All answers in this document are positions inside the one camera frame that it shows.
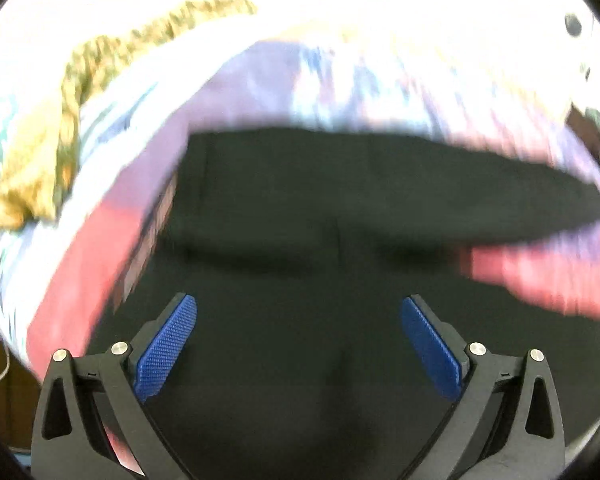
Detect black pants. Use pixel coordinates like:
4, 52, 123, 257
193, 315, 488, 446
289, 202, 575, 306
88, 129, 600, 479

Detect blue striped bed sheet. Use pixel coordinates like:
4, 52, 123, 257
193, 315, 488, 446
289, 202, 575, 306
0, 82, 192, 365

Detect colourful satin bed quilt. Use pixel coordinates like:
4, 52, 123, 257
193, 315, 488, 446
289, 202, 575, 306
27, 39, 600, 376

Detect yellow green floral cloth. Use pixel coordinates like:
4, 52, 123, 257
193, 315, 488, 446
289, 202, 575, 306
0, 0, 257, 231

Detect dark wooden side table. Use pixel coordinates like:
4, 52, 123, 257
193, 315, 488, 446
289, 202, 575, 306
566, 104, 600, 164

